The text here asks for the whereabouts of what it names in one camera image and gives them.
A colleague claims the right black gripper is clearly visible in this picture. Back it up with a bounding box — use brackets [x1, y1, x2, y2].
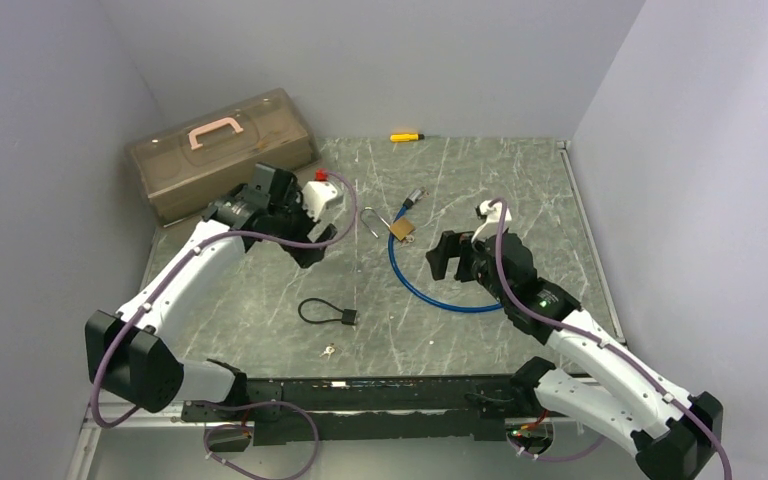
[426, 230, 512, 306]

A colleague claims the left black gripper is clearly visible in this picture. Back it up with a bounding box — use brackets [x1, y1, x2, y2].
[268, 183, 336, 267]

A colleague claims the brass padlock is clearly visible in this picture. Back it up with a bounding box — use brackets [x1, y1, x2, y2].
[359, 207, 416, 243]

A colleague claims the blue cable lock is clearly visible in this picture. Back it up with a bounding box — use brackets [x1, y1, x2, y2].
[387, 188, 502, 314]

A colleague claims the small black cable lock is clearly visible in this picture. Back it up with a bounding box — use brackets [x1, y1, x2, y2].
[297, 297, 359, 327]

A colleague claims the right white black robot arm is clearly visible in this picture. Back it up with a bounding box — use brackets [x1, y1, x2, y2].
[425, 231, 723, 479]

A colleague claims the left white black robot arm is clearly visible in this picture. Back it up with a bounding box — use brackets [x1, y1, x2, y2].
[84, 163, 359, 428]

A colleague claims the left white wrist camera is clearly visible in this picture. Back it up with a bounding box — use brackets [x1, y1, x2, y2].
[301, 169, 343, 223]

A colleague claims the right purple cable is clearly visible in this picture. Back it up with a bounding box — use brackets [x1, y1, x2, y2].
[486, 198, 733, 480]

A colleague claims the purple cable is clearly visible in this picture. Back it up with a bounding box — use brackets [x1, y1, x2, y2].
[89, 170, 360, 480]
[486, 198, 733, 480]

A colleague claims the yellow handled screwdriver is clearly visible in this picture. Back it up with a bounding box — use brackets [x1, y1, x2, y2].
[389, 133, 425, 143]

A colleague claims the translucent brown toolbox pink handle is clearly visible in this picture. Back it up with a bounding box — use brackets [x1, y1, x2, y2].
[125, 88, 320, 226]

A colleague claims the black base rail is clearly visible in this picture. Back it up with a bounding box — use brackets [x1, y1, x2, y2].
[181, 375, 549, 446]

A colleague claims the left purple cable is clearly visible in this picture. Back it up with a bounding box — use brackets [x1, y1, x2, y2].
[89, 170, 360, 480]

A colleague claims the aluminium frame rail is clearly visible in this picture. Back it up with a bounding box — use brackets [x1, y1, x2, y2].
[65, 140, 683, 480]

